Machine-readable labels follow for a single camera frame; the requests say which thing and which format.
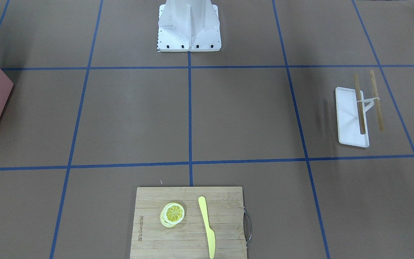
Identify yellow plastic knife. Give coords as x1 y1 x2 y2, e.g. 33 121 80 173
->
198 196 216 259

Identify yellow lemon slices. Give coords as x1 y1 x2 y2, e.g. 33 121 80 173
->
160 202 185 228

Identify bamboo cutting board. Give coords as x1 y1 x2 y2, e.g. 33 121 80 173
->
130 187 248 259

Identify white rectangular tray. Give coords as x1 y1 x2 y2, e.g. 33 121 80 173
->
335 87 369 148

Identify wooden chopstick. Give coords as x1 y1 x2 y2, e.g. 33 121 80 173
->
369 69 385 132
353 73 366 135

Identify white chopstick band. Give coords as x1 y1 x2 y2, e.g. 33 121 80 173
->
356 97 380 113

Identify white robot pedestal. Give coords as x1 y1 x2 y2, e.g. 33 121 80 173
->
157 0 222 52

